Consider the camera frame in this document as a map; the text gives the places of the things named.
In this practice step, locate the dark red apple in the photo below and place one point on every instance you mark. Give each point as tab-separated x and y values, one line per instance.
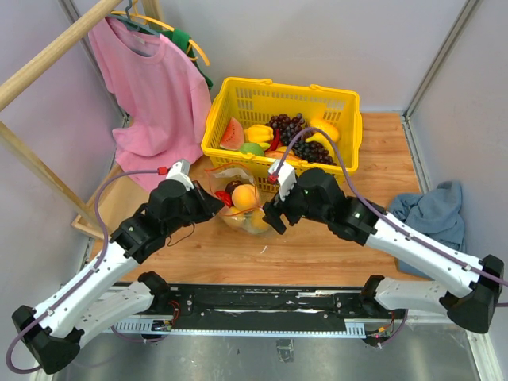
231	186

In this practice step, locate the green guava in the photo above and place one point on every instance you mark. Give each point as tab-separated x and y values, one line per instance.
251	148

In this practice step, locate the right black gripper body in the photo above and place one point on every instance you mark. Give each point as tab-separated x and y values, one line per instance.
293	208

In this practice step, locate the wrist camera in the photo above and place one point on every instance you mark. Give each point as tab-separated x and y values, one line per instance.
179	172
283	174

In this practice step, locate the dark grapes bunch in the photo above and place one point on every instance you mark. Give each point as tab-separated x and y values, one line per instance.
289	128

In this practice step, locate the red chili pepper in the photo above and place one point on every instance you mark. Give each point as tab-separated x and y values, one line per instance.
276	140

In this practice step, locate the pink t-shirt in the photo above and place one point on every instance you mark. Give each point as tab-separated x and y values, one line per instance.
155	82

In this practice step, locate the yellow bell pepper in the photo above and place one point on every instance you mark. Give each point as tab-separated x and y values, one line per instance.
259	134

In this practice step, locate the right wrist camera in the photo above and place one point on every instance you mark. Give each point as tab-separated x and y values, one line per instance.
283	174

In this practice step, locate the yellow lemon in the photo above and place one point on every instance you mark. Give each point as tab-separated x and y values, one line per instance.
256	222

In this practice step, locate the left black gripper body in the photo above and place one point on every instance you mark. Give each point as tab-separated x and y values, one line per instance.
196	209

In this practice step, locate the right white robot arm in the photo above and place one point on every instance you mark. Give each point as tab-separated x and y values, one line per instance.
462	287

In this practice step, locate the red bell pepper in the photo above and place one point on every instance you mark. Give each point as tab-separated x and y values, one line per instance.
225	197

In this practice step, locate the blue cloth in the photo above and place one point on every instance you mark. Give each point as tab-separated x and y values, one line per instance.
435	213

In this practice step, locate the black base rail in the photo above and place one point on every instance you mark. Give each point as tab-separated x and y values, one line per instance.
264	309

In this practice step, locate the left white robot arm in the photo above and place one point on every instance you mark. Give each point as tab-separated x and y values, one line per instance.
57	329

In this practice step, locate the teal clothes hanger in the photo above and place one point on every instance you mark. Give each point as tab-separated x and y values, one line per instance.
129	19

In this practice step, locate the apple slice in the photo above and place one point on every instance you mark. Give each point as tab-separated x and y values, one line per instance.
283	155

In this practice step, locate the yellow plastic basket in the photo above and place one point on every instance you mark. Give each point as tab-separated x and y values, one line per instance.
252	121

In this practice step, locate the peach fruit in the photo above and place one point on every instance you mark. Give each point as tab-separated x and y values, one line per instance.
233	217
245	197

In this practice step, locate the wooden clothes rack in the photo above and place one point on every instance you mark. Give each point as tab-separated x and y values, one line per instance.
66	117

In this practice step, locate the clear zip top bag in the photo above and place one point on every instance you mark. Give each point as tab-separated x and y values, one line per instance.
219	177

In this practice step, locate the yellow mango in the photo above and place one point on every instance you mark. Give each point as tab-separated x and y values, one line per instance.
328	128

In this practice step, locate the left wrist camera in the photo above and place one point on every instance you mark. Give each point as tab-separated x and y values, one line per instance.
179	172

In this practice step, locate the yellow clothes hanger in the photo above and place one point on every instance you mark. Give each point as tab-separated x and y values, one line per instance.
149	21

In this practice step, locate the yellow banana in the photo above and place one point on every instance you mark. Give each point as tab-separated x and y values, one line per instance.
319	138

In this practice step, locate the green garment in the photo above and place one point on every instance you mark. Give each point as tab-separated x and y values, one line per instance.
183	41

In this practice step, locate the watermelon slice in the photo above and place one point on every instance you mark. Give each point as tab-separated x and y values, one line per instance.
233	136

